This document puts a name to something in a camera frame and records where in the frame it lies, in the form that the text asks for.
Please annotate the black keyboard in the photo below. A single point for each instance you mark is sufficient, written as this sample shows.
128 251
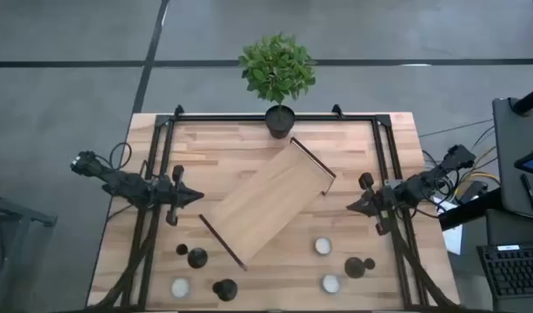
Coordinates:
514 274

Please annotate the black pole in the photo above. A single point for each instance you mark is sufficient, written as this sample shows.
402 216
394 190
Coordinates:
529 101

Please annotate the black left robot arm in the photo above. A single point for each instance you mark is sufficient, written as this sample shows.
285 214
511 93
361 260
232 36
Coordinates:
118 182

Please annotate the white paper sheet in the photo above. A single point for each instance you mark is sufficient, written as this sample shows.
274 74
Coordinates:
454 239

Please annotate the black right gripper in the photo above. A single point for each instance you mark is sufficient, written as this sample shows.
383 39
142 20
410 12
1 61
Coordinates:
385 200

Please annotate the tall black candlestick holder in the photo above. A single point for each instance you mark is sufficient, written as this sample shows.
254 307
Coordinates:
197 258
355 268

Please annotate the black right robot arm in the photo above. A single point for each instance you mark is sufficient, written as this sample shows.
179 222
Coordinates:
422 184

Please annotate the black pen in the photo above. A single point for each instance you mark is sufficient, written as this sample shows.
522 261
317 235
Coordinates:
530 193

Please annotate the grey side table top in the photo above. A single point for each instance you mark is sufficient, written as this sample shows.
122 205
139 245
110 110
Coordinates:
509 174

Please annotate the short black candlestick holder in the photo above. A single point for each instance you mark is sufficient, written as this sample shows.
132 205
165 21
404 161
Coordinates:
227 290

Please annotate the wooden shelf riser black legs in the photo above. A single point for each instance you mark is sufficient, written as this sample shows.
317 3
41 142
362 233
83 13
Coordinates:
270 195

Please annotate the dark grey desk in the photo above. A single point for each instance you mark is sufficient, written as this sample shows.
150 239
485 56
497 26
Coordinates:
509 230

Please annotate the grey metal stand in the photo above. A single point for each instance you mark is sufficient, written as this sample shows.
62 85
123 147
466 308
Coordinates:
22 215

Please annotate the black aluminium table frame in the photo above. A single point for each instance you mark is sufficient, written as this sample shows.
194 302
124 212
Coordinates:
231 117

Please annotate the black power adapter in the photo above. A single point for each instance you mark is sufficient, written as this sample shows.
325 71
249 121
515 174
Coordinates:
475 191

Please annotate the round patterned votive candle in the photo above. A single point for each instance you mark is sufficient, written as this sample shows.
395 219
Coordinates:
331 284
322 246
180 288

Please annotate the green potted plant black pot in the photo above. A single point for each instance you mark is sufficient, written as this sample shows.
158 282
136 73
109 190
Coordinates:
277 69

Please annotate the black desk bar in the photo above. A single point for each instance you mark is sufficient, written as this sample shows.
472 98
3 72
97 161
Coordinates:
466 213

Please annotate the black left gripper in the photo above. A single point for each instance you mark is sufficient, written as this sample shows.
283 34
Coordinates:
172 195

